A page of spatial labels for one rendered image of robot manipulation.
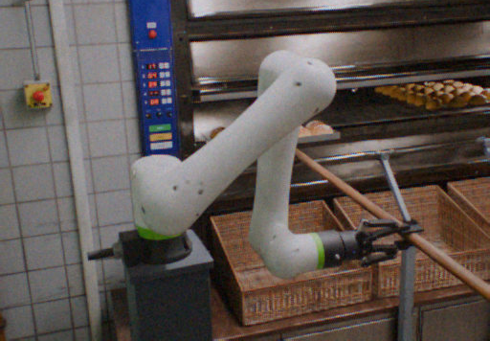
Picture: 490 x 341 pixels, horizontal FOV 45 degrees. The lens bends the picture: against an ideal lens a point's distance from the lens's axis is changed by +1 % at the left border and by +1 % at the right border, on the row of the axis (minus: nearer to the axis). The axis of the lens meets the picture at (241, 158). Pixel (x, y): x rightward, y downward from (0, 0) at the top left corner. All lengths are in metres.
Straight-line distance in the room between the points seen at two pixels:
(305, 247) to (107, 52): 1.30
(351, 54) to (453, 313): 1.19
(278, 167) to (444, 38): 1.62
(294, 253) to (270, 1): 1.35
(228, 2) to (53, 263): 1.32
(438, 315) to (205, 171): 1.63
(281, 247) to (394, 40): 1.58
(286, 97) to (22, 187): 1.51
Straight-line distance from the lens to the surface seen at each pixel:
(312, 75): 1.27
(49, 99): 2.37
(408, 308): 2.49
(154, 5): 2.40
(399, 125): 2.89
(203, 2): 2.45
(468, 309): 2.74
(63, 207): 2.56
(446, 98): 3.30
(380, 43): 2.77
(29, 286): 2.71
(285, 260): 1.42
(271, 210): 1.51
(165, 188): 1.25
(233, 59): 2.51
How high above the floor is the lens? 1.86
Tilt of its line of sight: 17 degrees down
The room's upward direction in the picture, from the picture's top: 2 degrees counter-clockwise
